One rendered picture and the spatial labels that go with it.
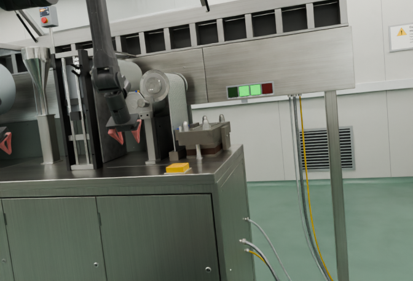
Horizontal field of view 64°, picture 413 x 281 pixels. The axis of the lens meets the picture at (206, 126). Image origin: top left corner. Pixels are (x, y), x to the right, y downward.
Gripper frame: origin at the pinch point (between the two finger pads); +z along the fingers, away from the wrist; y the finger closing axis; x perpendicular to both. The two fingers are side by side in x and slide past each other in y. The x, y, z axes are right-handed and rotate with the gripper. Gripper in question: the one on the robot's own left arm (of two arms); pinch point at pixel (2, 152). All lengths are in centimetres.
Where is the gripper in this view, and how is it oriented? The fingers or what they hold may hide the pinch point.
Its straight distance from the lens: 144.4
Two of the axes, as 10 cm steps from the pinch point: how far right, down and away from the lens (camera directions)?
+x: -0.5, 5.7, -8.2
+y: -9.9, 0.9, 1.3
